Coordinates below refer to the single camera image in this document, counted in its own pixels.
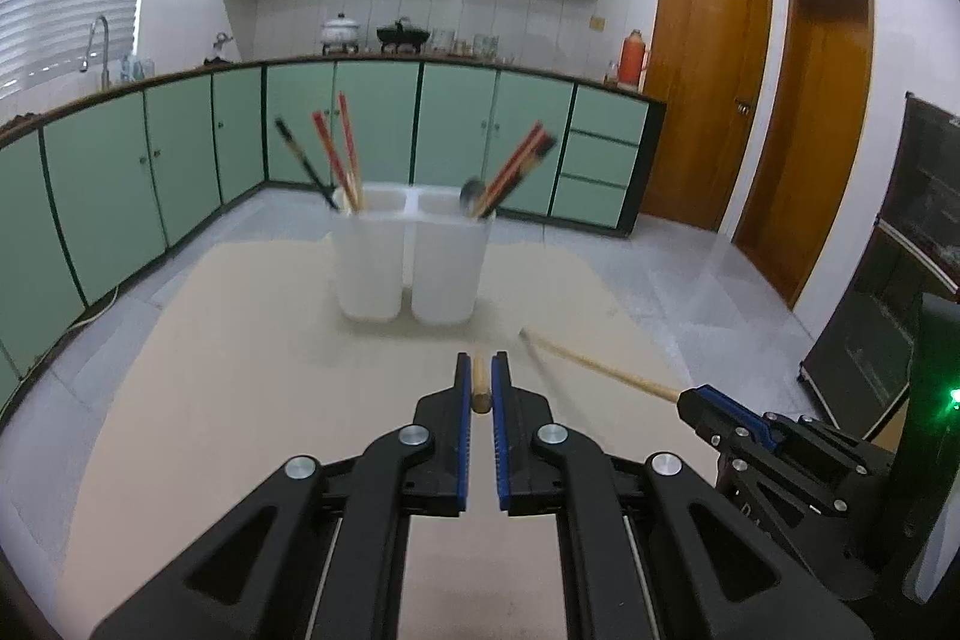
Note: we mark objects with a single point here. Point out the white plastic utensil container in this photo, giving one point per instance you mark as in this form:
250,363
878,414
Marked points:
367,265
446,265

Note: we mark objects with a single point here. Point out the white cooking pot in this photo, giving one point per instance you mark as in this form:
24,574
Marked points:
341,33

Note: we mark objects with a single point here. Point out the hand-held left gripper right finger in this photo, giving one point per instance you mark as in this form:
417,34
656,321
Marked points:
501,430

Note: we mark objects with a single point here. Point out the green kitchen base cabinets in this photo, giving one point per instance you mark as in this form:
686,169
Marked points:
97,175

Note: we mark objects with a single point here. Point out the clear bottles by sink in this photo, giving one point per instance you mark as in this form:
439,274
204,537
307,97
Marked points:
136,66

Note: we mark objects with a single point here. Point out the small dark kettle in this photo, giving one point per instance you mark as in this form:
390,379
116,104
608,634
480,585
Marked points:
219,49

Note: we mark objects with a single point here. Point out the black wok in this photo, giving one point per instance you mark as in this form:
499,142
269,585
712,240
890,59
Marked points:
403,36

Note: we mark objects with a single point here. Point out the plain wooden chopstick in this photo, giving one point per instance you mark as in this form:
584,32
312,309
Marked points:
600,368

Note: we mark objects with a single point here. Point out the red thermos flask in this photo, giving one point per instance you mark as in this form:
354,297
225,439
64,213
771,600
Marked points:
632,59

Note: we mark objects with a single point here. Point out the steel kitchen faucet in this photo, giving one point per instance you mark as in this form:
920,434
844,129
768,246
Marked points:
103,40

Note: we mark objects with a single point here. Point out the black glass cabinet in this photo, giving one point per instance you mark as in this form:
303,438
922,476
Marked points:
885,280

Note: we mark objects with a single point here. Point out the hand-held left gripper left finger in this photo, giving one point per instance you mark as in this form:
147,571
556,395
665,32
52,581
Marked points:
463,430

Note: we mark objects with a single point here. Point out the black chopstick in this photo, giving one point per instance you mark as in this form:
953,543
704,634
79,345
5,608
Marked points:
300,156
547,151

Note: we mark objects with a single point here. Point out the brown wooden door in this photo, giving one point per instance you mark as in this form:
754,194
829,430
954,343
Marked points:
810,145
705,85

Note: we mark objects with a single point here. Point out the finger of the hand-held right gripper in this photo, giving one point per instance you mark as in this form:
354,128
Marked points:
739,452
731,411

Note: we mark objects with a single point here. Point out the grey spoon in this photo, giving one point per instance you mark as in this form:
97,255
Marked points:
472,194

